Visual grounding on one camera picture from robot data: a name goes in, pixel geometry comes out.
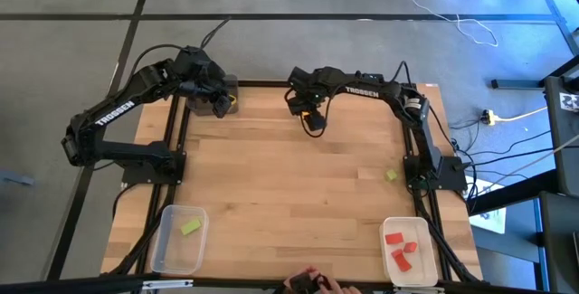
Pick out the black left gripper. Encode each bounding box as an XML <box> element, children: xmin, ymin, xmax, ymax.
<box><xmin>171</xmin><ymin>45</ymin><xmax>233</xmax><ymax>105</ymax></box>

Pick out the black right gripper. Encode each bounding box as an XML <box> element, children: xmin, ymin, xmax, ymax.
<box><xmin>285</xmin><ymin>65</ymin><xmax>336</xmax><ymax>117</ymax></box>

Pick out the dark grey translucent bin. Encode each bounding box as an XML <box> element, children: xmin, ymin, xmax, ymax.
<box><xmin>185</xmin><ymin>73</ymin><xmax>241</xmax><ymax>117</ymax></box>

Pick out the white yellow power plug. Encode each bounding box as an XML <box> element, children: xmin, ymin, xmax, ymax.
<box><xmin>480</xmin><ymin>109</ymin><xmax>499</xmax><ymax>127</ymax></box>

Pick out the clear plastic bin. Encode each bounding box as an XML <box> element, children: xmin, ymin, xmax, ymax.
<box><xmin>148</xmin><ymin>206</ymin><xmax>210</xmax><ymax>279</ymax></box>

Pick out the black handheld device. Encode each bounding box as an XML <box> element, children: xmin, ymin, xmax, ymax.
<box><xmin>288</xmin><ymin>271</ymin><xmax>330</xmax><ymax>294</ymax></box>

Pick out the person's hand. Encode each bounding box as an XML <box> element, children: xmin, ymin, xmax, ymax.
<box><xmin>280</xmin><ymin>264</ymin><xmax>364</xmax><ymax>294</ymax></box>

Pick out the black floor bar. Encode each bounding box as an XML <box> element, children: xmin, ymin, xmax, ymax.
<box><xmin>490</xmin><ymin>78</ymin><xmax>546</xmax><ymax>90</ymax></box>

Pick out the grey floor tape piece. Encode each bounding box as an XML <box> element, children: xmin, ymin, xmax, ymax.
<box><xmin>0</xmin><ymin>168</ymin><xmax>36</xmax><ymax>187</ymax></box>

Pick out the white bottom-right bin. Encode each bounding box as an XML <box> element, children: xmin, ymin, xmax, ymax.
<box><xmin>378</xmin><ymin>215</ymin><xmax>441</xmax><ymax>289</ymax></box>

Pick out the white paper sheet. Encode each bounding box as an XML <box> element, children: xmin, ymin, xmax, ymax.
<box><xmin>469</xmin><ymin>179</ymin><xmax>508</xmax><ymax>235</ymax></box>

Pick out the black diagonal floor beam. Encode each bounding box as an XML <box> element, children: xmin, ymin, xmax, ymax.
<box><xmin>465</xmin><ymin>168</ymin><xmax>558</xmax><ymax>216</ymax></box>

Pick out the black gantry bar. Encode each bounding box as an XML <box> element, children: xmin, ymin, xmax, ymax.
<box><xmin>0</xmin><ymin>271</ymin><xmax>579</xmax><ymax>294</ymax></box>

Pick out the dark grey cabinet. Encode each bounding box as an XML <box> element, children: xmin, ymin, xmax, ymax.
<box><xmin>542</xmin><ymin>52</ymin><xmax>579</xmax><ymax>198</ymax></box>

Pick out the black white fiducial marker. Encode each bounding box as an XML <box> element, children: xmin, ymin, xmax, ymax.
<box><xmin>558</xmin><ymin>91</ymin><xmax>579</xmax><ymax>114</ymax></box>

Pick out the dark grey cart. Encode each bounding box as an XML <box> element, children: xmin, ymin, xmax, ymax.
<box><xmin>536</xmin><ymin>189</ymin><xmax>579</xmax><ymax>294</ymax></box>

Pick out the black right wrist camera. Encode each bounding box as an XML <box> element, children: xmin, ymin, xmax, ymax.
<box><xmin>303</xmin><ymin>109</ymin><xmax>328</xmax><ymax>133</ymax></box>

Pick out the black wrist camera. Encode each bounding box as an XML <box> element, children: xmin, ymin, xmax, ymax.
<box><xmin>211</xmin><ymin>93</ymin><xmax>233</xmax><ymax>119</ymax></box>
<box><xmin>303</xmin><ymin>109</ymin><xmax>328</xmax><ymax>133</ymax></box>

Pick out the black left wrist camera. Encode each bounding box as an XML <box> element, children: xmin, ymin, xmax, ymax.
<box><xmin>211</xmin><ymin>93</ymin><xmax>233</xmax><ymax>119</ymax></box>

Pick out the black aluminium table frame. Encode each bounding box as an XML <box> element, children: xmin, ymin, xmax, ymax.
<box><xmin>101</xmin><ymin>78</ymin><xmax>484</xmax><ymax>286</ymax></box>

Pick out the black left wrist camera cable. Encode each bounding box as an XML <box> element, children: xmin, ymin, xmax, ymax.
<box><xmin>128</xmin><ymin>16</ymin><xmax>233</xmax><ymax>85</ymax></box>

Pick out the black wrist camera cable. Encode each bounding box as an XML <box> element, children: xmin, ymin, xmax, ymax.
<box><xmin>282</xmin><ymin>86</ymin><xmax>338</xmax><ymax>139</ymax></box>
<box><xmin>128</xmin><ymin>16</ymin><xmax>233</xmax><ymax>85</ymax></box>

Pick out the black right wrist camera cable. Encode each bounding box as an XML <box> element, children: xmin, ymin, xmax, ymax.
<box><xmin>282</xmin><ymin>86</ymin><xmax>338</xmax><ymax>139</ymax></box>

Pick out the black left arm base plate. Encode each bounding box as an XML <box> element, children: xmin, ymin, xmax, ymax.
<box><xmin>113</xmin><ymin>151</ymin><xmax>187</xmax><ymax>186</ymax></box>

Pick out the black cable bundle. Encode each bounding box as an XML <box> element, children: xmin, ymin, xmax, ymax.
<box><xmin>412</xmin><ymin>188</ymin><xmax>481</xmax><ymax>284</ymax></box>
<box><xmin>108</xmin><ymin>184</ymin><xmax>178</xmax><ymax>278</ymax></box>

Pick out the white floor cable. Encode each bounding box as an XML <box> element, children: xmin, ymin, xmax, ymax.
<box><xmin>372</xmin><ymin>0</ymin><xmax>499</xmax><ymax>48</ymax></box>

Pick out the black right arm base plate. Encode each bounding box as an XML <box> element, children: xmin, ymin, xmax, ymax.
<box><xmin>403</xmin><ymin>152</ymin><xmax>469</xmax><ymax>193</ymax></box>

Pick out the silver metal bracket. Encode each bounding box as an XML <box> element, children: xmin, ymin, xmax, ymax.
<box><xmin>141</xmin><ymin>278</ymin><xmax>195</xmax><ymax>290</ymax></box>

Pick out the black floor cable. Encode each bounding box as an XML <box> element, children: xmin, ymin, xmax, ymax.
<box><xmin>447</xmin><ymin>128</ymin><xmax>555</xmax><ymax>200</ymax></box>

